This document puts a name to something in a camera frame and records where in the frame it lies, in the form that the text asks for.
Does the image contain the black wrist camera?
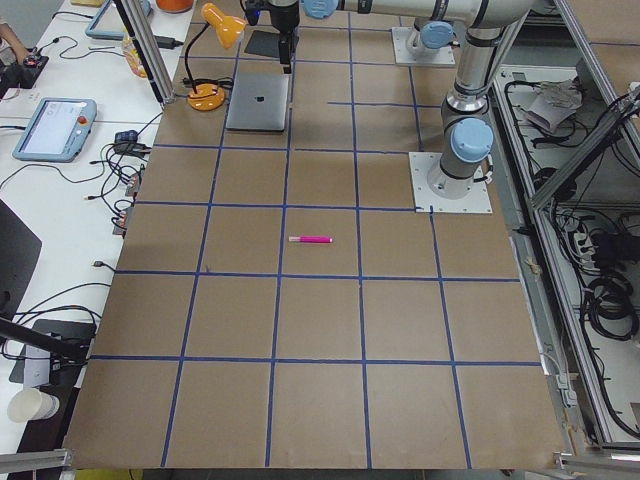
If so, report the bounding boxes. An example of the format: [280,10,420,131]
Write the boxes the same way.
[242,0,263,26]

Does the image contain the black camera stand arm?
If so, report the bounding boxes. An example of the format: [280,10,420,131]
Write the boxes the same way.
[0,318,87,362]

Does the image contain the black mousepad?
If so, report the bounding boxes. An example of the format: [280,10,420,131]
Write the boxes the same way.
[244,30,280,59]

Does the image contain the silver closed laptop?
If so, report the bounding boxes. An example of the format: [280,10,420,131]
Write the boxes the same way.
[226,72,290,132]

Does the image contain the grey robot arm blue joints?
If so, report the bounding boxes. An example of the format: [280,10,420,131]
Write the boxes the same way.
[301,0,532,182]

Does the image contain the orange round object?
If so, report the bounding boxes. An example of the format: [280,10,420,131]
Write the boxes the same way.
[156,0,194,14]

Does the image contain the blue teach pendant tablet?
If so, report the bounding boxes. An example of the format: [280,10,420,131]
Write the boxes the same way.
[12,97,97,163]

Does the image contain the pink highlighter pen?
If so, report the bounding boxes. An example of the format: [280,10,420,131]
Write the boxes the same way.
[288,236,333,244]

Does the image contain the orange desk lamp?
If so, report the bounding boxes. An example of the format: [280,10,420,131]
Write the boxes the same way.
[183,2,247,112]

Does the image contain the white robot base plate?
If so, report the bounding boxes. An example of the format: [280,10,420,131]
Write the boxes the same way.
[408,152,493,215]

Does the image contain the white paper cup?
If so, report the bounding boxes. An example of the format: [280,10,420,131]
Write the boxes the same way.
[7,388,60,423]

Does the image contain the black cable bundle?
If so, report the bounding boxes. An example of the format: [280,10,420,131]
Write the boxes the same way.
[579,272,640,342]

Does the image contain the black power adapter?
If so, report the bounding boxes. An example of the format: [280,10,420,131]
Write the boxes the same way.
[154,35,184,50]

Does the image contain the aluminium frame post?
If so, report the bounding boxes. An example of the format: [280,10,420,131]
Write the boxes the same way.
[114,0,175,105]

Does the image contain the crumpled paper pile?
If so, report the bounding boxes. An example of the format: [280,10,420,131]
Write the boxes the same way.
[525,80,583,133]

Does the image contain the black usb hub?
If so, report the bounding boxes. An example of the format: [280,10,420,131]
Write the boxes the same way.
[113,130,150,155]

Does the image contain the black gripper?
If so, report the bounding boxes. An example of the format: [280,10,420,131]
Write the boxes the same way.
[268,0,300,75]

